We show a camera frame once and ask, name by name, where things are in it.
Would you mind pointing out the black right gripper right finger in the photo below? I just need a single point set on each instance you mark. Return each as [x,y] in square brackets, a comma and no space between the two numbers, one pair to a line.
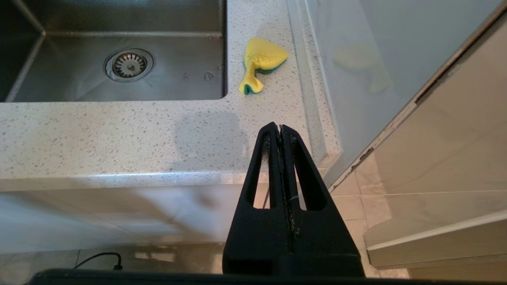
[324,245]

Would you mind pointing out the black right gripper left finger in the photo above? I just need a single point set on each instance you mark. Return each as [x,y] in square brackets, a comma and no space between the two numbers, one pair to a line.
[257,241]

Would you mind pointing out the yellow green sponge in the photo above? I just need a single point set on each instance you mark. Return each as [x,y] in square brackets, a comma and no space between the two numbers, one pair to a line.
[261,55]

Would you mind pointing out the stainless steel sink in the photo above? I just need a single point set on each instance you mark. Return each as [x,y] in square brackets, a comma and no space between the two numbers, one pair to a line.
[182,71]

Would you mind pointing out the beige cabinet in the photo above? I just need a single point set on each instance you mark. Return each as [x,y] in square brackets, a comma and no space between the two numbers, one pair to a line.
[443,245]

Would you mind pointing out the round metal drain strainer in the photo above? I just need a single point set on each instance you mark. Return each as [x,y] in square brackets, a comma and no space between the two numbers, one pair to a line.
[129,65]

